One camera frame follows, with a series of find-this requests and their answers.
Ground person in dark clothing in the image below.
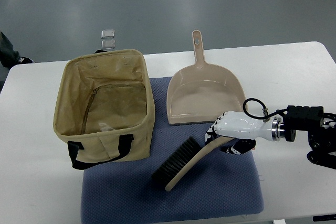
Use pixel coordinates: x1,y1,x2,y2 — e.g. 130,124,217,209
1,31,34,69

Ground upper clear floor plate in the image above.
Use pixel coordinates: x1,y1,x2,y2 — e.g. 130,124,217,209
101,29,115,38

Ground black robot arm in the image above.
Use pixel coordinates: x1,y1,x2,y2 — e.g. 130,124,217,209
242,98,335,169

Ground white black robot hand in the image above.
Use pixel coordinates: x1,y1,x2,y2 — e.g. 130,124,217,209
205,111,281,155

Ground yellow fabric bag black handles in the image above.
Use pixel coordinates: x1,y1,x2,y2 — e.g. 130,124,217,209
53,49,155,170

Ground pink hand broom black bristles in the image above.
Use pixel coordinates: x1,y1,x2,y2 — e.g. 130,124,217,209
152,136,233,191

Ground black table control panel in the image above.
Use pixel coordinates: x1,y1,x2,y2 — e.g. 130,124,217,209
312,215,336,222

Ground pink plastic dustpan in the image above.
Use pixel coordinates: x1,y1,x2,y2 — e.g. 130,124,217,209
166,30,246,124

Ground blue quilted cushion mat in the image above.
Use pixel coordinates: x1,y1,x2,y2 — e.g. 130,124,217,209
81,77,264,223

